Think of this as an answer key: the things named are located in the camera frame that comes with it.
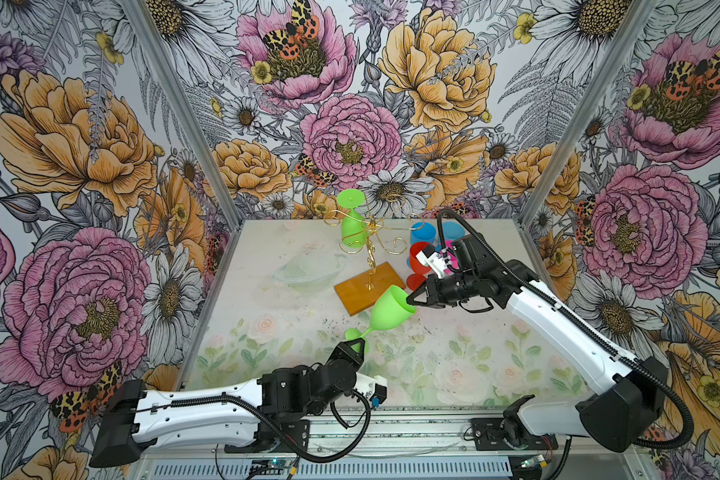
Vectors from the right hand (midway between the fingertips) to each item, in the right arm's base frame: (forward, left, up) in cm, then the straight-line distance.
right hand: (412, 310), depth 71 cm
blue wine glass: (+34, -18, -9) cm, 40 cm away
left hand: (-3, +14, -7) cm, 16 cm away
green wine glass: (+26, +14, +2) cm, 29 cm away
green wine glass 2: (-2, +5, +4) cm, 7 cm away
